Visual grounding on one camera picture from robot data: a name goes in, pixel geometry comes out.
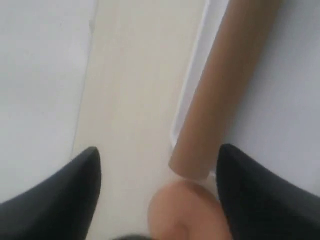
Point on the white rectangular plastic tray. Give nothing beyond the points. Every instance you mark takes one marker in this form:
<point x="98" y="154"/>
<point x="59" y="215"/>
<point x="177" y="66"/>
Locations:
<point x="278" y="121"/>

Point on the brown cardboard tube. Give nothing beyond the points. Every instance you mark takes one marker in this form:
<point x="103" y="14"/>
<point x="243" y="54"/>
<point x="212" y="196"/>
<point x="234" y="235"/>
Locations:
<point x="232" y="60"/>

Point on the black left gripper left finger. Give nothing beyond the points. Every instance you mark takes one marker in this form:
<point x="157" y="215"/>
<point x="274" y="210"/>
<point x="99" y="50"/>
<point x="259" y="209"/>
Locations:
<point x="60" y="208"/>

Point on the wooden paper towel holder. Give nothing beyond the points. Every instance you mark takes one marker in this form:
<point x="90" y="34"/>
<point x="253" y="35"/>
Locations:
<point x="183" y="210"/>

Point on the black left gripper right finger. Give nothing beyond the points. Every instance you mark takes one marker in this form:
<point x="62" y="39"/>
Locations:
<point x="259" y="205"/>

